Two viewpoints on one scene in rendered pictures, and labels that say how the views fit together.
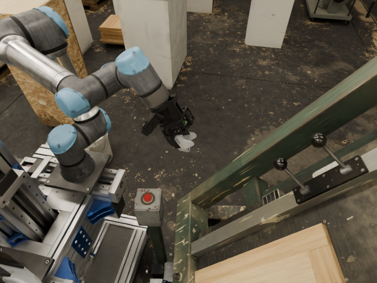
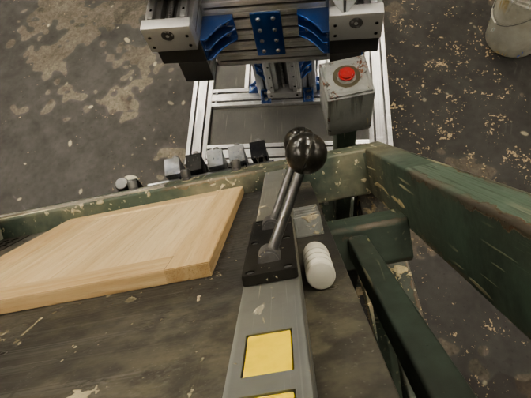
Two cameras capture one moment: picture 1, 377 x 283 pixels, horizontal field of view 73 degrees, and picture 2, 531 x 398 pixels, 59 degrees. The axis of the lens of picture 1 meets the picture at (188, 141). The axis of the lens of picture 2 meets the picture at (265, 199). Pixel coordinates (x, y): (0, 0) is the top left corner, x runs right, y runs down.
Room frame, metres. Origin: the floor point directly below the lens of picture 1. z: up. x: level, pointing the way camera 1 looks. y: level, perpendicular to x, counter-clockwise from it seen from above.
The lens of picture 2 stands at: (0.41, -0.53, 1.90)
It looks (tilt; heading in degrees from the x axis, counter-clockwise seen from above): 65 degrees down; 97
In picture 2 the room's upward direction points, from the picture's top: 19 degrees counter-clockwise
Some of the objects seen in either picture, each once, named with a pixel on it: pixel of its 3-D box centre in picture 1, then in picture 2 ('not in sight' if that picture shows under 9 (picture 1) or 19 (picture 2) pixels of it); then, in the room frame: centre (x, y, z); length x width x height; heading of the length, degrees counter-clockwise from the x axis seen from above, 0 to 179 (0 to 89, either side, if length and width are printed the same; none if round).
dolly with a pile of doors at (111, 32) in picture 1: (120, 32); not in sight; (4.11, 1.11, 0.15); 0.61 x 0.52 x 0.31; 168
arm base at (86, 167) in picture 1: (74, 161); not in sight; (0.70, 0.51, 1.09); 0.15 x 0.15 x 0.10
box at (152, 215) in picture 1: (150, 208); (345, 97); (0.61, 0.19, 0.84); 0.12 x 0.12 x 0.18; 88
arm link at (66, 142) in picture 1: (67, 143); not in sight; (0.71, 0.51, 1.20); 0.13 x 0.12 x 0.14; 142
